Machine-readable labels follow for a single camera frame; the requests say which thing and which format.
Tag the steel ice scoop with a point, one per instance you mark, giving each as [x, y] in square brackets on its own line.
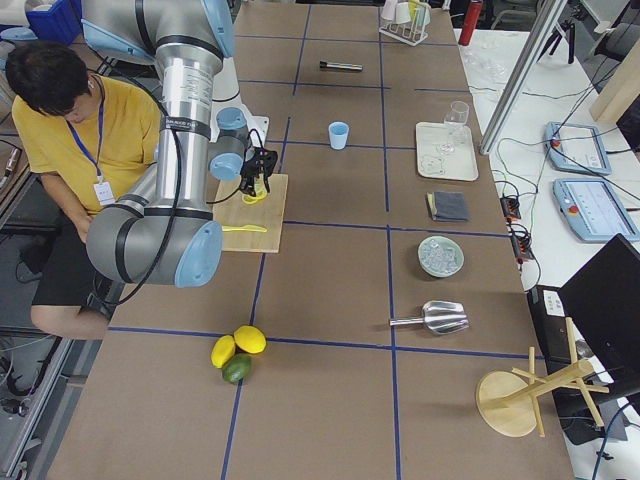
[438, 317]

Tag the yellow lemon upper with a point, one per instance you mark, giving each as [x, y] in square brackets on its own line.
[250, 339]

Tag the white wire cup rack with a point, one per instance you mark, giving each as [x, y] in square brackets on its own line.
[406, 33]

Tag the wooden cutting board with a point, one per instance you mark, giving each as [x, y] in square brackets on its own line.
[267, 213]

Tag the red bottle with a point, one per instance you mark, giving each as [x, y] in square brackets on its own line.
[471, 18]

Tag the teach pendant near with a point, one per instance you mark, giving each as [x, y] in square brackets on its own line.
[593, 211]

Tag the black monitor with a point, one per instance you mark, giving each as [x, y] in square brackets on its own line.
[602, 299]

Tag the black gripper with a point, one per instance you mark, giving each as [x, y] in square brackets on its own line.
[249, 172]

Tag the wooden mug tree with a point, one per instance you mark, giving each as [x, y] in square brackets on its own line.
[508, 400]

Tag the light blue cup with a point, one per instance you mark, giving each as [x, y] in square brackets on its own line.
[338, 132]

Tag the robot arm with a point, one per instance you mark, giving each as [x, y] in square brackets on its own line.
[162, 231]

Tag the aluminium frame post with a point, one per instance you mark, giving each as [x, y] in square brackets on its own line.
[543, 26]

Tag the blue storage bin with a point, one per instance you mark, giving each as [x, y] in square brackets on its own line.
[59, 21]

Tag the steel muddler with black cap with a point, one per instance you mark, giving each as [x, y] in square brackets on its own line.
[340, 66]

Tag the pink plastic cup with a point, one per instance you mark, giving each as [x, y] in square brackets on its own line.
[388, 10]

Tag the teach pendant far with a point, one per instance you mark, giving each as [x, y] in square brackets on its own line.
[576, 148]

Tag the grey folded cloth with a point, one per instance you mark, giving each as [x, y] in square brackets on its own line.
[447, 206]

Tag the cream bear tray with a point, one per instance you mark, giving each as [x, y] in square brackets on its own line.
[439, 157]

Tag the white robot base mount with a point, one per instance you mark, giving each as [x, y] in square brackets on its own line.
[226, 93]

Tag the yellow lemon left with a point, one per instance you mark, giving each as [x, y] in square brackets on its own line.
[223, 350]

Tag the green bowl of ice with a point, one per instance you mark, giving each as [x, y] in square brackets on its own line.
[440, 256]

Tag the white plastic cup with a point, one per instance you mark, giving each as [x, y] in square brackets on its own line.
[402, 13]

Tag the yellow lemon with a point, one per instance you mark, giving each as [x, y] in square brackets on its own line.
[250, 339]
[223, 350]

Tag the clear wine glass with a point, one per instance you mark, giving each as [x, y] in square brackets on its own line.
[455, 119]

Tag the person in yellow shirt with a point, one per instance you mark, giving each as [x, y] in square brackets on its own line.
[89, 139]

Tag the teach pendant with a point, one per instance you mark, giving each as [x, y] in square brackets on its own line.
[593, 211]
[576, 148]

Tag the lemon slices on board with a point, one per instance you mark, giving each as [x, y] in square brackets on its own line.
[260, 193]

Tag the green lime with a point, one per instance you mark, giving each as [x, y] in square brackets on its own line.
[237, 368]

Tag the yellow plastic knife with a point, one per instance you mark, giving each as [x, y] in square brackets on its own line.
[245, 228]

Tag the yellow plastic cup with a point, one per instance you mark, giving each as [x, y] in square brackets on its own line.
[415, 12]

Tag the green plastic cup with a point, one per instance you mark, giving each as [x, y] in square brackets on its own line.
[423, 15]

